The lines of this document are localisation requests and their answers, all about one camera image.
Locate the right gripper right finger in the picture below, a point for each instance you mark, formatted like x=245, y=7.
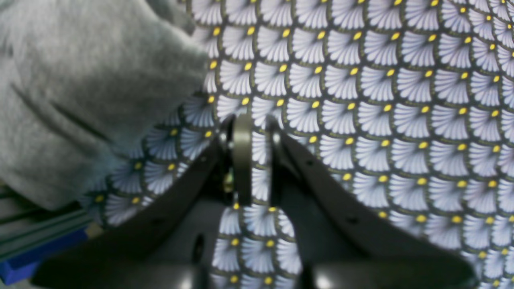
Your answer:
x=341, y=243

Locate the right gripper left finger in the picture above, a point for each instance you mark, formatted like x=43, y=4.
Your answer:
x=170, y=244

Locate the light grey T-shirt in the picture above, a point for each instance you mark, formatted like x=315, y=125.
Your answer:
x=82, y=83

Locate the patterned purple tablecloth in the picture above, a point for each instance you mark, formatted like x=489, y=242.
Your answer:
x=408, y=103

